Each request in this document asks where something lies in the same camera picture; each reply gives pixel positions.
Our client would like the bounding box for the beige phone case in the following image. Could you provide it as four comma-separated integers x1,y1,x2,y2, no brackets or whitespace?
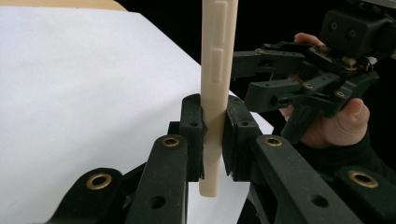
198,0,240,199

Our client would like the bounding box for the wooden table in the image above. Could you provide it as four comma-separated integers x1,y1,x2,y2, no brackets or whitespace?
0,0,128,12

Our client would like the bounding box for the white table sheet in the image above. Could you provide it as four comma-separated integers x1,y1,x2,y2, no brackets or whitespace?
0,6,276,224

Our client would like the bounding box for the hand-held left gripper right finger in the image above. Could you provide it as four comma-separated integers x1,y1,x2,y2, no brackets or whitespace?
221,94,364,224

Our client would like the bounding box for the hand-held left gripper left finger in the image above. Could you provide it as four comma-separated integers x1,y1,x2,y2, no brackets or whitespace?
124,92,208,224

